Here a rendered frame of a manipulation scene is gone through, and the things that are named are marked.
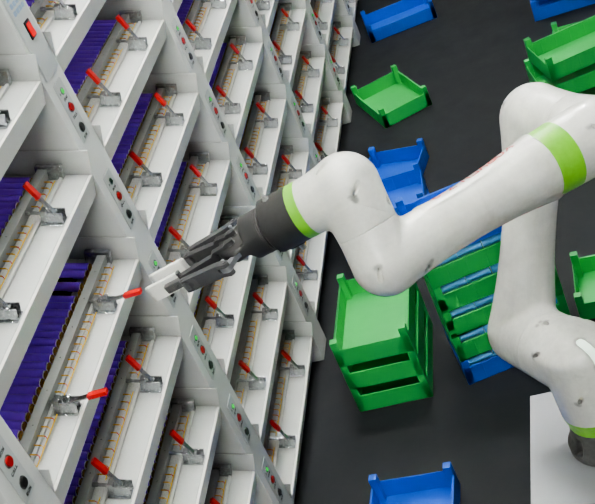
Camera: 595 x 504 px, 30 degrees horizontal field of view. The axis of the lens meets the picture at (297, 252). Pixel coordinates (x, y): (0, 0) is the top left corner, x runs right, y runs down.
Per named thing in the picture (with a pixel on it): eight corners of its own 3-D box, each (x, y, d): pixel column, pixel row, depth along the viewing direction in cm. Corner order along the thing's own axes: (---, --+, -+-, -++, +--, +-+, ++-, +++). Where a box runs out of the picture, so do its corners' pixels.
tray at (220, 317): (261, 236, 298) (256, 192, 290) (228, 391, 249) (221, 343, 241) (185, 236, 300) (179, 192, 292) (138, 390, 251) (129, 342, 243)
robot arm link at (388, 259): (507, 140, 187) (539, 130, 176) (539, 201, 188) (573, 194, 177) (327, 247, 177) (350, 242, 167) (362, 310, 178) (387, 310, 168)
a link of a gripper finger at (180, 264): (181, 259, 185) (182, 257, 186) (148, 277, 188) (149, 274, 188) (192, 272, 186) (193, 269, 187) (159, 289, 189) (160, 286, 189)
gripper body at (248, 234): (280, 259, 176) (232, 283, 180) (284, 228, 183) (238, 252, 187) (252, 225, 173) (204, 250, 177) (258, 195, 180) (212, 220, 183)
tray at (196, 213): (231, 174, 288) (226, 126, 280) (191, 323, 238) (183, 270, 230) (153, 175, 290) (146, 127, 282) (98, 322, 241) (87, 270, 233)
